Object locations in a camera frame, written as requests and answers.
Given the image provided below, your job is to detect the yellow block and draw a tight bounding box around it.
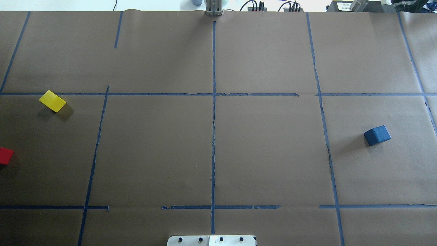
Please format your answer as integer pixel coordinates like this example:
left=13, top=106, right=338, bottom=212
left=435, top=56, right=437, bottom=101
left=39, top=90, right=67, bottom=113

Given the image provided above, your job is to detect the black power strip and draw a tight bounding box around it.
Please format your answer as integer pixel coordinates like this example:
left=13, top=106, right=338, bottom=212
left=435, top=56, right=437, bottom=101
left=284, top=1, right=303, bottom=12
left=247, top=1, right=267, bottom=12

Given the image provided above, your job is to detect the white mounting plate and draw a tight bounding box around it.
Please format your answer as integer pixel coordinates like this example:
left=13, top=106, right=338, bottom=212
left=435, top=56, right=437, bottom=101
left=167, top=235, right=257, bottom=246

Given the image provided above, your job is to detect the brown paper table cover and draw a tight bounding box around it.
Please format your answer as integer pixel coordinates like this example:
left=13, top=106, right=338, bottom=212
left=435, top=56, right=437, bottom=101
left=1, top=10, right=436, bottom=246

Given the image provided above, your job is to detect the aluminium frame post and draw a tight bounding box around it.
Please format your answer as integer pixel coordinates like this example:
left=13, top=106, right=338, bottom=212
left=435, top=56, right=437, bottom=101
left=204, top=0, right=223, bottom=16

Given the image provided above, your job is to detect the black power strip right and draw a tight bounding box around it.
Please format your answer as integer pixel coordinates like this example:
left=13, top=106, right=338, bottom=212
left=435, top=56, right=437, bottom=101
left=284, top=1, right=303, bottom=12

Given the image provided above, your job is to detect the black power strip left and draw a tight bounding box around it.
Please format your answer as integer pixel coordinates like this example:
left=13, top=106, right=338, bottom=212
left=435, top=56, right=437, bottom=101
left=247, top=1, right=267, bottom=12

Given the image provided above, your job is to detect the blue block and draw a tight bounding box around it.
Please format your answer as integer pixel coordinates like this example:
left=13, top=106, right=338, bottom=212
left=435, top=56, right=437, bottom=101
left=363, top=125, right=392, bottom=146

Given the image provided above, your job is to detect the red block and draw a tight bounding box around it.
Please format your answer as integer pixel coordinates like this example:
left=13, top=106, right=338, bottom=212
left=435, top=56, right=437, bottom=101
left=0, top=147, right=14, bottom=165

